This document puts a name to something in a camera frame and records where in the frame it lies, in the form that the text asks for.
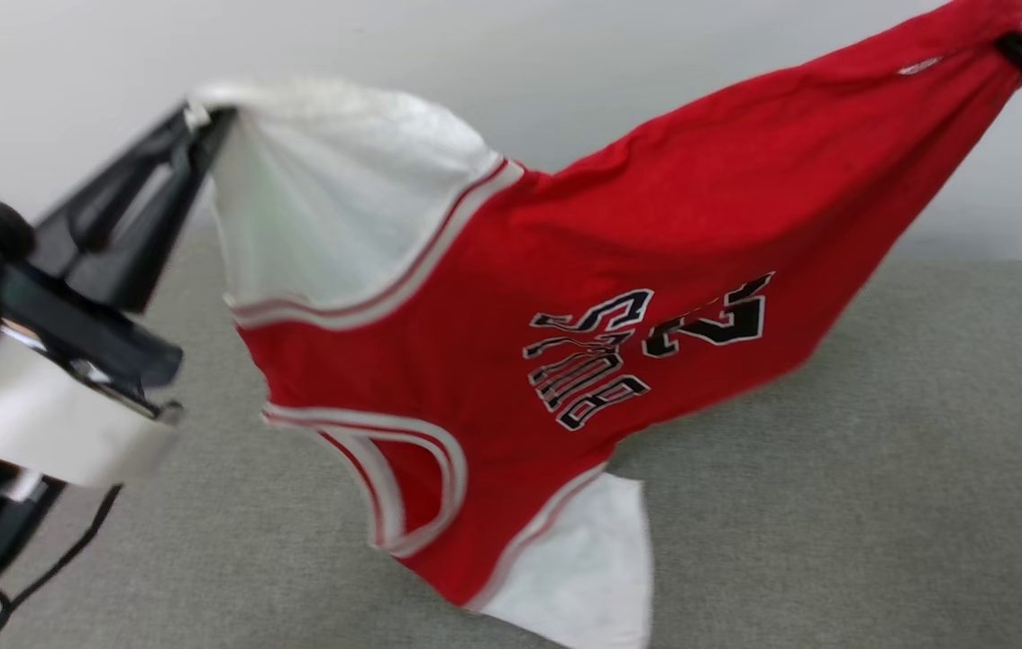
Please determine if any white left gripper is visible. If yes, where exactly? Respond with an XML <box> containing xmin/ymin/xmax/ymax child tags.
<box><xmin>0</xmin><ymin>103</ymin><xmax>238</xmax><ymax>489</ymax></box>

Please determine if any red and white basketball jersey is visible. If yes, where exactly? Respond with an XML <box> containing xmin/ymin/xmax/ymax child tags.
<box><xmin>189</xmin><ymin>0</ymin><xmax>1022</xmax><ymax>649</ymax></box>

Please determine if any grey fabric sofa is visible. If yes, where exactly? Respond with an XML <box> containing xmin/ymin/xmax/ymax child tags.
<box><xmin>0</xmin><ymin>221</ymin><xmax>1022</xmax><ymax>649</ymax></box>

